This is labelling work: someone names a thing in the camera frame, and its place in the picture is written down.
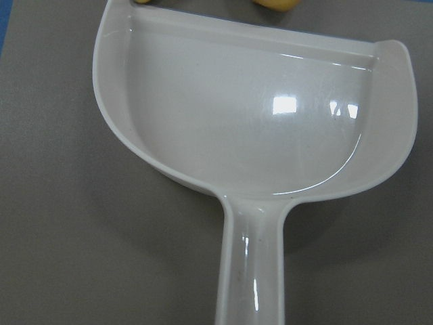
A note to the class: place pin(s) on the beige plastic dustpan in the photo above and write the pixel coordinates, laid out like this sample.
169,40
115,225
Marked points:
262,118

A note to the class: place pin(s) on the brown toy potato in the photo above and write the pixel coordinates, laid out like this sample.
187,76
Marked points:
277,5

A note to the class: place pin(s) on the tan toy ginger root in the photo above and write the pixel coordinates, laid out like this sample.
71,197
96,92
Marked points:
144,2

